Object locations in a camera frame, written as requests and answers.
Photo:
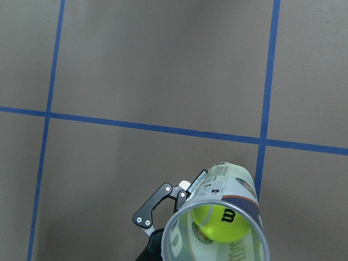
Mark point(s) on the clear tennis ball can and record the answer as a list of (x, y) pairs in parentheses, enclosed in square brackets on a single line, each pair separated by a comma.
[(228, 185)]

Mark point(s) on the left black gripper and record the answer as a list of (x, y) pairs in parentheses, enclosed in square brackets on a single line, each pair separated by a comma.
[(158, 209)]

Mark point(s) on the yellow Wilson tennis ball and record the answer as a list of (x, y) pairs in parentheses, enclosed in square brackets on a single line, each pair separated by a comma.
[(219, 223)]

